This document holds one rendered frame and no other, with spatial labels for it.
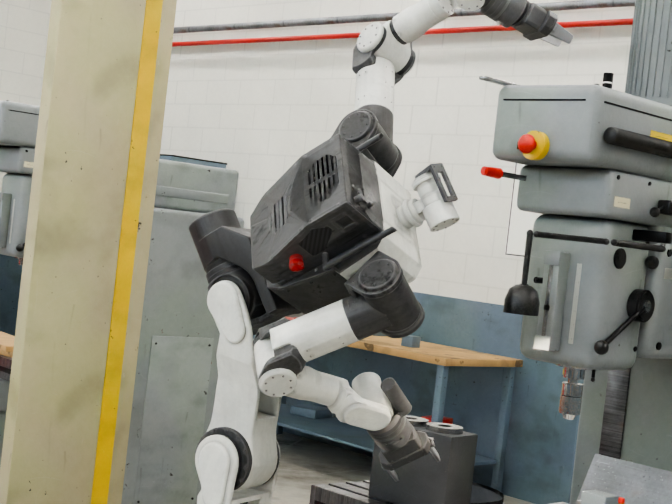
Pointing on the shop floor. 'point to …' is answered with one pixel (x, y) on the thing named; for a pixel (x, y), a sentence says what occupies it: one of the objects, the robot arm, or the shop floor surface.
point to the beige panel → (86, 251)
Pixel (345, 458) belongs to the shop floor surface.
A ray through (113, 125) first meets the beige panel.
